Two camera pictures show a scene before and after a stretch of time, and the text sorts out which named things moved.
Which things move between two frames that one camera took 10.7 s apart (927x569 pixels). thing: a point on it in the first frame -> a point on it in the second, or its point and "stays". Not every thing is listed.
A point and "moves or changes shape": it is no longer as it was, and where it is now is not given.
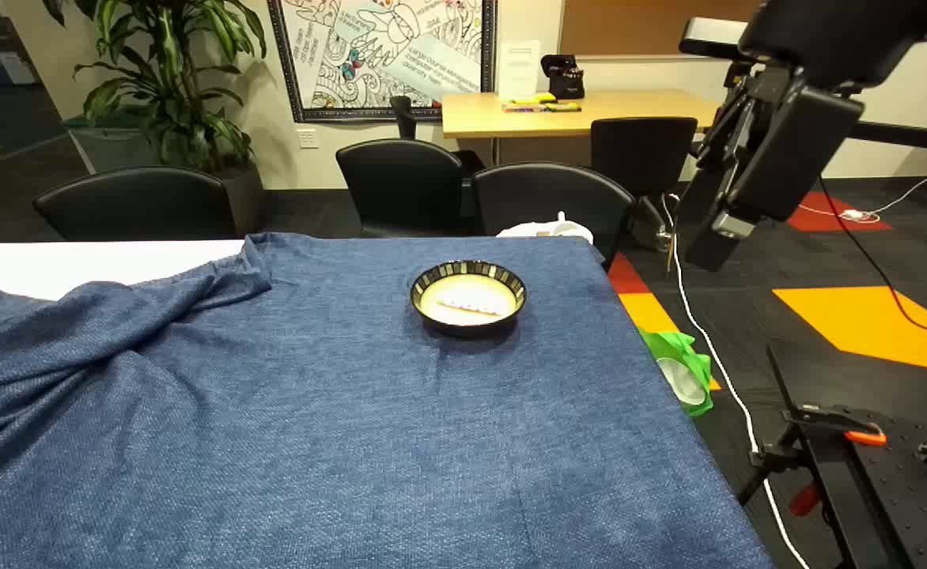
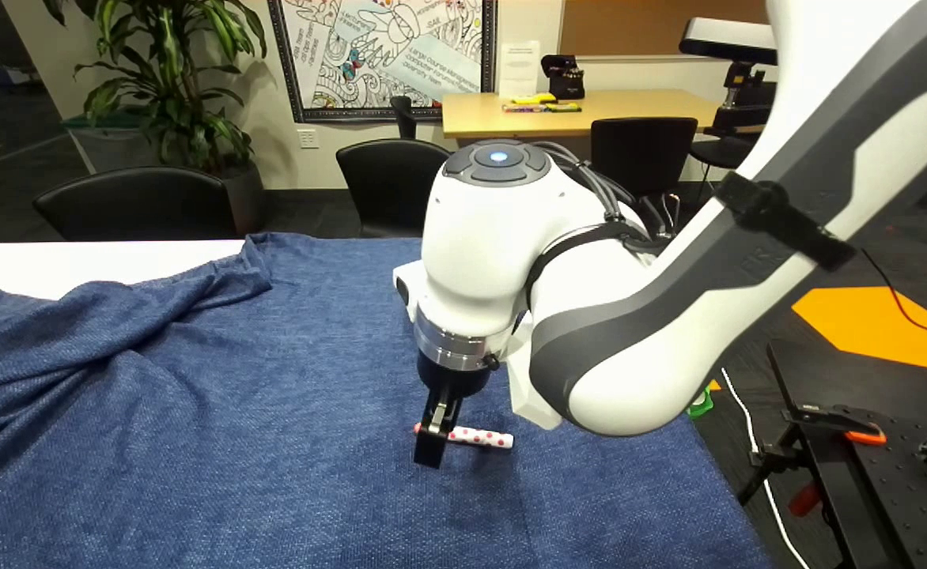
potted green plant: x=170 y=92 stays
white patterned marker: x=461 y=309 moves or changes shape
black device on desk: x=565 y=76 stays
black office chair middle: x=409 y=187 stays
